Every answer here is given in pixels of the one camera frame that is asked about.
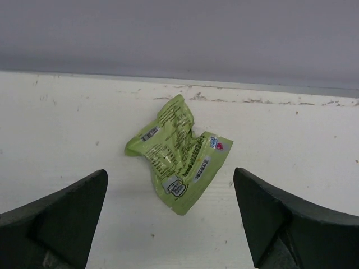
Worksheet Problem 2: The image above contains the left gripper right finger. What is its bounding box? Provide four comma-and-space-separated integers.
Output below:
233, 168, 358, 268

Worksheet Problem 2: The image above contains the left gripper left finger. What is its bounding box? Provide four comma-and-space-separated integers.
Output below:
1, 169, 108, 268

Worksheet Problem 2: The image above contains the green snack packet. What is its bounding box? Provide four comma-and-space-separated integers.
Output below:
125, 94, 233, 216

